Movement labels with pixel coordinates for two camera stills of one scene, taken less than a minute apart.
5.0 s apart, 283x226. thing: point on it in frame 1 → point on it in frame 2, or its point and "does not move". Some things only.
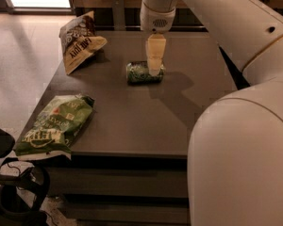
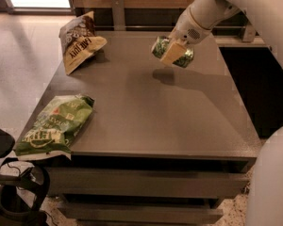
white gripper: [157, 22] → [188, 29]
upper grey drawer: [118, 181] does not move
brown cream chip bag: [79, 42] does not move
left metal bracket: [119, 13] does not move
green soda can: [138, 72] → [161, 44]
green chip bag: [55, 128] does not move
